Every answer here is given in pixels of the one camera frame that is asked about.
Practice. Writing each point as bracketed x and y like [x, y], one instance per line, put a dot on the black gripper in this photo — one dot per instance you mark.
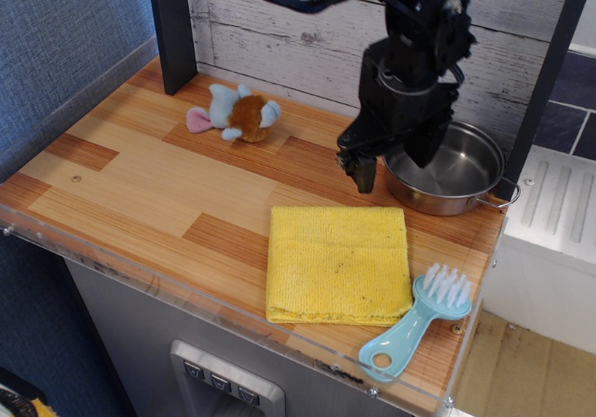
[394, 111]

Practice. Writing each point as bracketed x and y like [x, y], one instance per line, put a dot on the stainless steel pot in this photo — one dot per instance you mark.
[466, 172]

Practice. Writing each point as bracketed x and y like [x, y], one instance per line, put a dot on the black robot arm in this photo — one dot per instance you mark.
[435, 32]

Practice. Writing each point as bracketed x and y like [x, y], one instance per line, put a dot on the yellow folded cloth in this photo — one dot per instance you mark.
[338, 265]

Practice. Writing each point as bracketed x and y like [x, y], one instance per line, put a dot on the light blue scrub brush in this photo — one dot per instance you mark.
[441, 293]

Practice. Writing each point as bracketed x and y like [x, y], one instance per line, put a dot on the blue brown plush elephant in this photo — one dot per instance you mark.
[237, 113]

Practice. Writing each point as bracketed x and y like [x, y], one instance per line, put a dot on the white ribbed cabinet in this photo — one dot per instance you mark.
[543, 277]

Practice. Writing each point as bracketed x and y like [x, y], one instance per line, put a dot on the clear acrylic edge guard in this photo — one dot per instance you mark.
[138, 313]

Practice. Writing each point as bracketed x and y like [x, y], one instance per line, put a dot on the silver dispenser button panel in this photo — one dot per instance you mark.
[212, 386]

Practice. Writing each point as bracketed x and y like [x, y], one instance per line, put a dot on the yellow black object bottom left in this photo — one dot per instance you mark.
[28, 403]

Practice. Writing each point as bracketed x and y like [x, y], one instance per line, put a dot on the right dark shelf post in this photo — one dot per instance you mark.
[552, 64]

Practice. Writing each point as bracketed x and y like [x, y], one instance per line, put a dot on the dark shelf post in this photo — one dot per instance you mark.
[175, 43]
[552, 64]

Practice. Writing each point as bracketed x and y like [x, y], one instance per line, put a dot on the left dark shelf post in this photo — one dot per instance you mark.
[175, 43]

